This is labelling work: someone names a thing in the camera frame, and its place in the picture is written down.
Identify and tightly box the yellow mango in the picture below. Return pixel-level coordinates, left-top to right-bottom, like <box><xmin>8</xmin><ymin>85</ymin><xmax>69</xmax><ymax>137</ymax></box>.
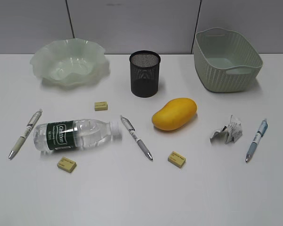
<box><xmin>151</xmin><ymin>98</ymin><xmax>198</xmax><ymax>131</ymax></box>

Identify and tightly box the clear water bottle green label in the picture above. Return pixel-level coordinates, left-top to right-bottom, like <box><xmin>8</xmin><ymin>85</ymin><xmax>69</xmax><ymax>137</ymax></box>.
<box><xmin>33</xmin><ymin>119</ymin><xmax>121</xmax><ymax>152</ymax></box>

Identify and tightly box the white waste paper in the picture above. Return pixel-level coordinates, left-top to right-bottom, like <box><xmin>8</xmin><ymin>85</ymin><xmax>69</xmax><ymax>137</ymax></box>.
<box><xmin>210</xmin><ymin>115</ymin><xmax>242</xmax><ymax>144</ymax></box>

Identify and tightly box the blue grip white pen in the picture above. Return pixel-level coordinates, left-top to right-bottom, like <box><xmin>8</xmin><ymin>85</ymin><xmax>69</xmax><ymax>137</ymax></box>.
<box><xmin>245</xmin><ymin>119</ymin><xmax>268</xmax><ymax>163</ymax></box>

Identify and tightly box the green grip white pen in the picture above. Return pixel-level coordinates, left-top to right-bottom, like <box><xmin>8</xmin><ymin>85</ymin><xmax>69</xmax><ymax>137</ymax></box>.
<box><xmin>8</xmin><ymin>109</ymin><xmax>43</xmax><ymax>160</ymax></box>

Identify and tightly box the grey grip white pen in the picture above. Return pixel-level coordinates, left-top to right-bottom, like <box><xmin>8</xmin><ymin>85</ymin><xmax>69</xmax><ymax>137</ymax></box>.
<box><xmin>120</xmin><ymin>115</ymin><xmax>153</xmax><ymax>161</ymax></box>

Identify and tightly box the yellow eraser top centre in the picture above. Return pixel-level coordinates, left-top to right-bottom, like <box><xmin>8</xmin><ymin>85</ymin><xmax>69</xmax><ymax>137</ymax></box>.
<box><xmin>94</xmin><ymin>102</ymin><xmax>108</xmax><ymax>111</ymax></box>

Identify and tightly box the yellow eraser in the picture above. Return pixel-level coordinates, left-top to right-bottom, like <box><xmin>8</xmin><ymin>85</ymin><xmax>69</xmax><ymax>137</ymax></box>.
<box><xmin>57</xmin><ymin>157</ymin><xmax>77</xmax><ymax>173</ymax></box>
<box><xmin>168</xmin><ymin>152</ymin><xmax>186</xmax><ymax>169</ymax></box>
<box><xmin>94</xmin><ymin>102</ymin><xmax>108</xmax><ymax>111</ymax></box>

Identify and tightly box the black mesh pen holder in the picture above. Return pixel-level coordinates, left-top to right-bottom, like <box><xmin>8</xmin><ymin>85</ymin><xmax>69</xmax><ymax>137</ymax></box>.
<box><xmin>129</xmin><ymin>50</ymin><xmax>161</xmax><ymax>98</ymax></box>

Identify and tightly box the yellow eraser bottom right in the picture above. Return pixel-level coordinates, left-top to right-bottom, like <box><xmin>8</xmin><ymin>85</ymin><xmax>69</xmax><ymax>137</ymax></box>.
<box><xmin>168</xmin><ymin>152</ymin><xmax>186</xmax><ymax>169</ymax></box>

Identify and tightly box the pale green wavy glass plate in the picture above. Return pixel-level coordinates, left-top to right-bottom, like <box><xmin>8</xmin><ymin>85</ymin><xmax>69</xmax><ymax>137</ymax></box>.
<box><xmin>30</xmin><ymin>38</ymin><xmax>110</xmax><ymax>90</ymax></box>

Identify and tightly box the yellow eraser bottom left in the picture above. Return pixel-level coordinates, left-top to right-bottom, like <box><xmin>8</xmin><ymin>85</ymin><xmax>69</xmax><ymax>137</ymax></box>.
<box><xmin>57</xmin><ymin>157</ymin><xmax>77</xmax><ymax>173</ymax></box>

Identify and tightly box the pale green plastic basket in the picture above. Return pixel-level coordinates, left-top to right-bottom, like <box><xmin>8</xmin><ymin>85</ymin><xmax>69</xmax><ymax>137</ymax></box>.
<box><xmin>194</xmin><ymin>27</ymin><xmax>263</xmax><ymax>93</ymax></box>

